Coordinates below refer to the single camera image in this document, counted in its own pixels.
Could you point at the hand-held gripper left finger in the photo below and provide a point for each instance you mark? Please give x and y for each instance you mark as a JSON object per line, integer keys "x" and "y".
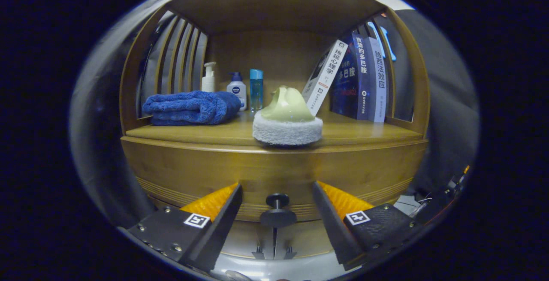
{"x": 218, "y": 234}

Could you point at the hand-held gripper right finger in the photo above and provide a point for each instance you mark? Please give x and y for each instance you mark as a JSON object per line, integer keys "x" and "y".
{"x": 334, "y": 229}

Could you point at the wooden drawer with black knob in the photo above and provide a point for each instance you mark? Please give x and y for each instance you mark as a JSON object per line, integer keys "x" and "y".
{"x": 274, "y": 169}

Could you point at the green scrub brush white pad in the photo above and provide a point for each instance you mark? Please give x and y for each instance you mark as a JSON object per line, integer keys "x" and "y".
{"x": 287, "y": 122}

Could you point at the wooden cabinet door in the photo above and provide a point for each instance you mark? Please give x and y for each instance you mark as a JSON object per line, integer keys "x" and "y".
{"x": 309, "y": 238}
{"x": 244, "y": 242}

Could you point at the wooden countertop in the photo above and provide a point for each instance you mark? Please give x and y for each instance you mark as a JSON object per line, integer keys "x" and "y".
{"x": 206, "y": 133}

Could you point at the wooden cabinet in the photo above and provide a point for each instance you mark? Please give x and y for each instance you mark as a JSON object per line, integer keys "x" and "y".
{"x": 274, "y": 2}

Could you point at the blue folded towel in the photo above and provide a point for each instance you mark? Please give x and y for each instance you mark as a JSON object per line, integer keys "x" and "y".
{"x": 188, "y": 107}

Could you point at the orange and black clamp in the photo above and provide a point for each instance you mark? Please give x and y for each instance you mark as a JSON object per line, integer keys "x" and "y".
{"x": 459, "y": 178}

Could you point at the white bottle with blue cap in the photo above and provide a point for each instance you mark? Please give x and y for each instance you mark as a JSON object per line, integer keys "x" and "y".
{"x": 236, "y": 92}

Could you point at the clear blue bottle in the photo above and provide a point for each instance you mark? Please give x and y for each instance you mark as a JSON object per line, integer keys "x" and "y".
{"x": 256, "y": 90}

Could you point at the dark blue book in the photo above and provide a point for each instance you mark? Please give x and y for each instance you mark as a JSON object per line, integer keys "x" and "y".
{"x": 356, "y": 79}

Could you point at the white book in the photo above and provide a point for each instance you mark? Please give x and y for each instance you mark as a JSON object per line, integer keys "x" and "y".
{"x": 326, "y": 77}

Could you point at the white pump bottle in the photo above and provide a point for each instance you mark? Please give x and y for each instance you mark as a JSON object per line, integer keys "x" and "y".
{"x": 209, "y": 81}

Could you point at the light blue book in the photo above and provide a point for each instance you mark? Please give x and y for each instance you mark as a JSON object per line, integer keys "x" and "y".
{"x": 378, "y": 79}

